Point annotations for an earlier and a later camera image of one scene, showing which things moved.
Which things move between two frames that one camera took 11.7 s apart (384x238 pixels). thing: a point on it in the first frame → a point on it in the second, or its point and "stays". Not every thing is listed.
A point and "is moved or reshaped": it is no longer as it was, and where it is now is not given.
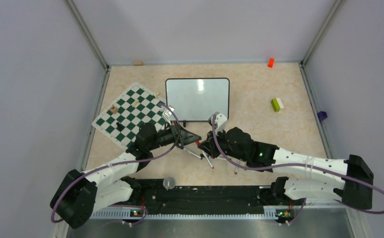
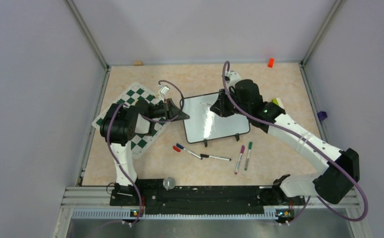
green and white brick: x=277 y=104 stays
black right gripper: x=207 y=146 → x=220 y=107
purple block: x=322 y=115 stays
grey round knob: x=168 y=183 stays
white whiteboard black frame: x=196 y=99 is moved or reshaped
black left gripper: x=183 y=137 → x=170 y=110
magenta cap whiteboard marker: x=236 y=170 stays
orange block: x=271 y=63 stays
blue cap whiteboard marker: x=191 y=152 stays
